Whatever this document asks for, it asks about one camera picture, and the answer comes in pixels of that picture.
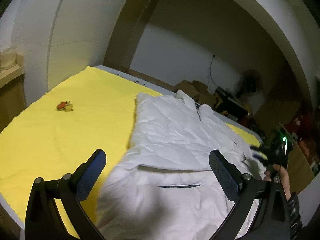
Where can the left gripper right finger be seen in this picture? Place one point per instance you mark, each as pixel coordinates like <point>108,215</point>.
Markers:
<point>271,220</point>

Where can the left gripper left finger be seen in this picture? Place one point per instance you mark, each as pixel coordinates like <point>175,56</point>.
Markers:
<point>43,220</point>

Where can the white puffer jacket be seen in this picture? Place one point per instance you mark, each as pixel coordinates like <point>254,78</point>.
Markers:
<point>163,187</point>

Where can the person right forearm black sleeve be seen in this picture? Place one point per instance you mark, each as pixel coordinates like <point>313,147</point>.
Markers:
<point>294,214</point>

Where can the person right hand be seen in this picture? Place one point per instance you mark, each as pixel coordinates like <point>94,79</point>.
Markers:
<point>284,178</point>

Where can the black yellow printed box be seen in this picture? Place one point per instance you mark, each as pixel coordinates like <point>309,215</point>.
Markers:
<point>228,107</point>

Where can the black standing fan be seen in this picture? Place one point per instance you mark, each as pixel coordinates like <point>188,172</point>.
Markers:
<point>250,83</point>

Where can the cardboard boxes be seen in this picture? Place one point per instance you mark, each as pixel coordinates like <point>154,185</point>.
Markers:
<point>197,91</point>

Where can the yellow towel blanket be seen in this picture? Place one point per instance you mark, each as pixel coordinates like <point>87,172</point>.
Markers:
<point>157,182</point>

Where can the wooden counter cabinet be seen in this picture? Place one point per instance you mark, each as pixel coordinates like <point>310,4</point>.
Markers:
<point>12,94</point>

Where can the clear plastic container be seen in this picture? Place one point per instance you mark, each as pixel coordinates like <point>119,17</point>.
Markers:
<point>8,58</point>

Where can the wooden wardrobe door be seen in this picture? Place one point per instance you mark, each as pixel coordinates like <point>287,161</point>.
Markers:
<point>127,33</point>

